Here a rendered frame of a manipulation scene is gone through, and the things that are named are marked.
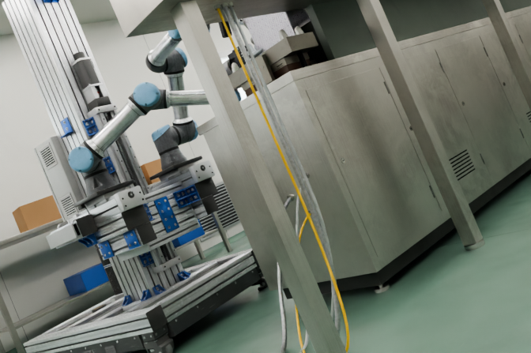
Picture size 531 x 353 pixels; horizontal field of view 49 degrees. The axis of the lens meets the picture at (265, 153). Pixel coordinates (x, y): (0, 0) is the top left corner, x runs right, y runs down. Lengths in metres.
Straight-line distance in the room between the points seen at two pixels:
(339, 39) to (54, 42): 1.60
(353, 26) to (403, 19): 0.39
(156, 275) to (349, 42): 1.58
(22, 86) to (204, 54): 4.46
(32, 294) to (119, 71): 2.48
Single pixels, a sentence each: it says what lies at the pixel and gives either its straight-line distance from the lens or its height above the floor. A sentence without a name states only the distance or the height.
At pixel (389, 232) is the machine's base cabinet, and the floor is 0.20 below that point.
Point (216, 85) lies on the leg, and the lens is 1.65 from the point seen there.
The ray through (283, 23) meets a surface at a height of 1.14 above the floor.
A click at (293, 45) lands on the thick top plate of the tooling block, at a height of 0.99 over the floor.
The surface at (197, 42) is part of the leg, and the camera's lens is 1.68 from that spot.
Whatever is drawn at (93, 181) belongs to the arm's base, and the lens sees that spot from 2.89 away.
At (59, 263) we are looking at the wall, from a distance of 5.69.
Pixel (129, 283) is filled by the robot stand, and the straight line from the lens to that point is 3.25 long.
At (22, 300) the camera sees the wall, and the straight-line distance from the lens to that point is 5.56.
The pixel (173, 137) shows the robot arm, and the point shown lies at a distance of 3.22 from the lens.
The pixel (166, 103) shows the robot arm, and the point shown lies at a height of 1.09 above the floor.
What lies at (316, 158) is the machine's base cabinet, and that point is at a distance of 2.15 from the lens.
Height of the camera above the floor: 0.60
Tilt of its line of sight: 1 degrees up
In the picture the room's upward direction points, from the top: 23 degrees counter-clockwise
